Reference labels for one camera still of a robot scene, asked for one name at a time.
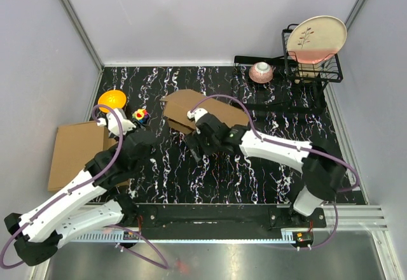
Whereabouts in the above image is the pink patterned ceramic bowl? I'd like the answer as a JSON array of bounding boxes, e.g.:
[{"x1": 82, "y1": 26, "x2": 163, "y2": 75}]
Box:
[{"x1": 249, "y1": 62, "x2": 273, "y2": 84}]

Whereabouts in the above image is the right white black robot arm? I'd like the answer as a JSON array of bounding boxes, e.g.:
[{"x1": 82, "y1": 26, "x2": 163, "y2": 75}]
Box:
[{"x1": 186, "y1": 108, "x2": 347, "y2": 227}]

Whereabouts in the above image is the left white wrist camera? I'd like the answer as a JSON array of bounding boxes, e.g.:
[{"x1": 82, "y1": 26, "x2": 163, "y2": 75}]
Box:
[{"x1": 96, "y1": 108, "x2": 136, "y2": 137}]

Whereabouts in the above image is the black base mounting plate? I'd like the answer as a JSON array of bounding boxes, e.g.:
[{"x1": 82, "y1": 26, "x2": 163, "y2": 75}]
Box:
[{"x1": 100, "y1": 202, "x2": 327, "y2": 230}]

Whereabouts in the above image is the brown cardboard box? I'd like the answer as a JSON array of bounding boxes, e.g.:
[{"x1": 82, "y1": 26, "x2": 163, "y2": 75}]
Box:
[
  {"x1": 48, "y1": 122, "x2": 116, "y2": 192},
  {"x1": 161, "y1": 89, "x2": 249, "y2": 134}
]

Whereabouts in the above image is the beige plate with leaf pattern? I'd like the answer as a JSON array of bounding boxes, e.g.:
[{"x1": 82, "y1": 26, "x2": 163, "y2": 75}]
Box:
[{"x1": 287, "y1": 15, "x2": 347, "y2": 64}]

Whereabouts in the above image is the orange bowl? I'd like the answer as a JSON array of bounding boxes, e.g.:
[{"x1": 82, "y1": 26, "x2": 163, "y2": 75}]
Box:
[{"x1": 97, "y1": 90, "x2": 127, "y2": 109}]

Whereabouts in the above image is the beige cup in rack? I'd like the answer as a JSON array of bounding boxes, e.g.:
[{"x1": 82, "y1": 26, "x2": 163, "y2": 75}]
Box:
[{"x1": 294, "y1": 63, "x2": 321, "y2": 84}]

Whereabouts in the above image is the colourful flower toy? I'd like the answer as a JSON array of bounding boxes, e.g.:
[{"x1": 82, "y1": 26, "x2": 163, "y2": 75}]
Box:
[{"x1": 132, "y1": 109, "x2": 150, "y2": 124}]

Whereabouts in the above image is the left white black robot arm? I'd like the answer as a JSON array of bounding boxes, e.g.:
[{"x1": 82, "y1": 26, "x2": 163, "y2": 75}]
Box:
[{"x1": 4, "y1": 129, "x2": 156, "y2": 267}]

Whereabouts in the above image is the closed brown cardboard box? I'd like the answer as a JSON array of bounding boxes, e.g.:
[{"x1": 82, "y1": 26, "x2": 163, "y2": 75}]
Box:
[{"x1": 48, "y1": 122, "x2": 116, "y2": 192}]

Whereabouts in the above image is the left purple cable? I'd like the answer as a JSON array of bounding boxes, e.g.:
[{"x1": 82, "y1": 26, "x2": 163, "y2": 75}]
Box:
[{"x1": 0, "y1": 104, "x2": 169, "y2": 270}]

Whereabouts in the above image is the purple cable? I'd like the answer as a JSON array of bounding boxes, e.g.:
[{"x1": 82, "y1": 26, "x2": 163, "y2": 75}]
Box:
[
  {"x1": 0, "y1": 104, "x2": 169, "y2": 270},
  {"x1": 190, "y1": 94, "x2": 361, "y2": 251}
]

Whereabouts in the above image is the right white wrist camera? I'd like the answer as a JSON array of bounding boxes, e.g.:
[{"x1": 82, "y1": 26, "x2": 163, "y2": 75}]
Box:
[{"x1": 187, "y1": 108, "x2": 208, "y2": 123}]

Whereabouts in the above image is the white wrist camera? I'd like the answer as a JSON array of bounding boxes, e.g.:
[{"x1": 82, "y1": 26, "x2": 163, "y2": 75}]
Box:
[
  {"x1": 96, "y1": 108, "x2": 136, "y2": 137},
  {"x1": 187, "y1": 108, "x2": 208, "y2": 123}
]

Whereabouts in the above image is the black wire dish rack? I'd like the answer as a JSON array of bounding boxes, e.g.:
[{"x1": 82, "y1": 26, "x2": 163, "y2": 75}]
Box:
[{"x1": 231, "y1": 24, "x2": 343, "y2": 115}]

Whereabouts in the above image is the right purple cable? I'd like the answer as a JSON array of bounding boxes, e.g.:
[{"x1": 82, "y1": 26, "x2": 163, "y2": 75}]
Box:
[{"x1": 190, "y1": 94, "x2": 361, "y2": 251}]

